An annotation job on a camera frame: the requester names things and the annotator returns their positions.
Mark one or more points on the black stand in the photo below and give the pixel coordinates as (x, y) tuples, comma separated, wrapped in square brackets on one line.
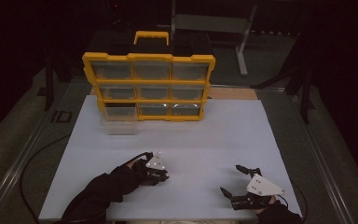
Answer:
[(49, 87), (306, 93)]

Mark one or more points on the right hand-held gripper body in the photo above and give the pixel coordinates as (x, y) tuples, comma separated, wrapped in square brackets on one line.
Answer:
[(261, 186)]

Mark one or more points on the transparent plastic drawer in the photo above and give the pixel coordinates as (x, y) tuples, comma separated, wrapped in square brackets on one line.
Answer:
[(118, 124)]

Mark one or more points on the grid of clear drawers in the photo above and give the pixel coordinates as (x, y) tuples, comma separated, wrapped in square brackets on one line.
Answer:
[(150, 70)]

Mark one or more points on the yellow black drawer cabinet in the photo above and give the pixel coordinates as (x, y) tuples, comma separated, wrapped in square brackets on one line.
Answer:
[(150, 57)]

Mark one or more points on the person's left hand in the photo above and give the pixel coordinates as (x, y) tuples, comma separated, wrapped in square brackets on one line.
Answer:
[(136, 169)]

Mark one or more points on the person's right hand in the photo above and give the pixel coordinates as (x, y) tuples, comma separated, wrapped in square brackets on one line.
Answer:
[(268, 205)]

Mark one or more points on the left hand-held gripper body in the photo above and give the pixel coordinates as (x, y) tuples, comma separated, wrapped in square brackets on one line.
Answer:
[(156, 162)]

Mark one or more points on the aluminium frame rail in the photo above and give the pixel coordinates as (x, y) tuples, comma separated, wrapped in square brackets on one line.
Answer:
[(18, 161), (323, 161)]

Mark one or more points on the grey metal stand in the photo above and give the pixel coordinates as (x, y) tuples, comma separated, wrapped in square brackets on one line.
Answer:
[(211, 23)]

